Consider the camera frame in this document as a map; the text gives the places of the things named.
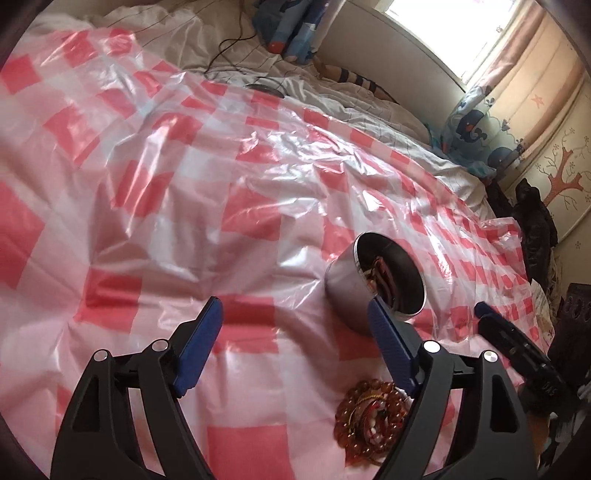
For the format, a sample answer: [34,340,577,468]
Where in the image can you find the amber red bead bracelet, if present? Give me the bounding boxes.
[334,378,412,466]

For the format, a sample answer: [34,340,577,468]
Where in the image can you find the black jacket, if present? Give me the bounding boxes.
[486,178,558,291]

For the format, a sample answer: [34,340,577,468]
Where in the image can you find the round silver metal tin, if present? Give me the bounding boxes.
[325,232,427,336]

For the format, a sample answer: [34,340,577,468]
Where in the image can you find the red white checkered plastic sheet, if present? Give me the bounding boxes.
[1,28,544,479]

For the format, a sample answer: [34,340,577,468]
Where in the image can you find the right whale print curtain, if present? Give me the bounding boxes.
[439,1,584,179]

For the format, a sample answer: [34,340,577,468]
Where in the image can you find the whale print curtain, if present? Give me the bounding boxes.
[252,0,346,65]
[439,1,584,179]

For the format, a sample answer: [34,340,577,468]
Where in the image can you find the window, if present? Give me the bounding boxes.
[378,0,520,84]

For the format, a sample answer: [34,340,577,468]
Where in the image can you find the striped pillow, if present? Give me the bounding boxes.
[315,61,397,103]

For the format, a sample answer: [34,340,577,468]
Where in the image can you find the left whale print curtain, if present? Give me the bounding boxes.
[252,0,346,65]

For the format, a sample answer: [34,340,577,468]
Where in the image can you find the white striped duvet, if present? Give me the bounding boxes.
[28,1,494,219]

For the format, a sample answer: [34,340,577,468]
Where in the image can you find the black charging cable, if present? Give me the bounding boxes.
[202,0,288,96]

